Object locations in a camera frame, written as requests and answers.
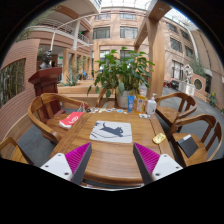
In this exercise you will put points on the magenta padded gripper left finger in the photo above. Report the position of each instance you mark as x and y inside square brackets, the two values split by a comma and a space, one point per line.
[70, 166]

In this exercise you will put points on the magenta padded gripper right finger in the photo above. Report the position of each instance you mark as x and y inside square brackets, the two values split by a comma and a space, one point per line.
[153, 166]

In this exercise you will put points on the yellow computer mouse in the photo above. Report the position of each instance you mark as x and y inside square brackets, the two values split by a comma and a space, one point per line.
[159, 138]

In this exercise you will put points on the grey cat-print mouse pad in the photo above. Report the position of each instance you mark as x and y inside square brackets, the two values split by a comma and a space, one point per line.
[115, 132]

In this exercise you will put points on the black notebook on chair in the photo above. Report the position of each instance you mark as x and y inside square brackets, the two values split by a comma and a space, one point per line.
[188, 145]

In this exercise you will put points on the red and white bag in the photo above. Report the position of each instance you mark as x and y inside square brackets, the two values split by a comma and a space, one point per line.
[70, 120]

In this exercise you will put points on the wooden armchair right near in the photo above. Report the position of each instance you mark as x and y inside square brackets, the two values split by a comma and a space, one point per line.
[213, 131]

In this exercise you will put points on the wooden armchair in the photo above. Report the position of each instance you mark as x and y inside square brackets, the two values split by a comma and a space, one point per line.
[45, 113]
[213, 131]
[174, 106]

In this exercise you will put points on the small white box on table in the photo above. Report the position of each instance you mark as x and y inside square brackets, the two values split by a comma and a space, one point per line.
[143, 116]

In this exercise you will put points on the wooden chair front left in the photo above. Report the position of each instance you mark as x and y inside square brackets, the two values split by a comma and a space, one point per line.
[10, 150]

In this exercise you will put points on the white pump dispenser bottle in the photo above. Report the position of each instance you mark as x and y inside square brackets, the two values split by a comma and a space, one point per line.
[151, 105]

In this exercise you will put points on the wooden armchair left near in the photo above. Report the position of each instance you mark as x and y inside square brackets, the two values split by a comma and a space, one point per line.
[45, 113]

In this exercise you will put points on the yellow-labelled bottle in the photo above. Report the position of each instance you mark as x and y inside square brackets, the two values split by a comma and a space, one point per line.
[140, 102]

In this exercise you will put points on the wooden armchair right far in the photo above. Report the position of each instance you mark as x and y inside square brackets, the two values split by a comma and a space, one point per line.
[174, 106]

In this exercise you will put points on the blue tube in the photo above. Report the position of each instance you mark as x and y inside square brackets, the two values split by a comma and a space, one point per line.
[130, 103]

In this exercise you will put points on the white plant pot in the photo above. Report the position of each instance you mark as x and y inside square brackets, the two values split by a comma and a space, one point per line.
[122, 98]

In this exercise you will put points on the large green potted plant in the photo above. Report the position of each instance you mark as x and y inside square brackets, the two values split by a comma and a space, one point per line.
[123, 74]

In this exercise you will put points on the white sculpture in background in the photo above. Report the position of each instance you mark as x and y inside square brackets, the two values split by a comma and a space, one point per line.
[188, 71]

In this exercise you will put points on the dark bust statue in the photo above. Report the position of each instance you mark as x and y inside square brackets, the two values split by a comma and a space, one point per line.
[47, 57]

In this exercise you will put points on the wooden pillar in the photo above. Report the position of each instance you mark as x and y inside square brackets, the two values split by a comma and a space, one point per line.
[151, 28]

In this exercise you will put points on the dark red wooden pedestal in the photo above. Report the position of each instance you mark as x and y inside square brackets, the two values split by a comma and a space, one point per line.
[45, 80]

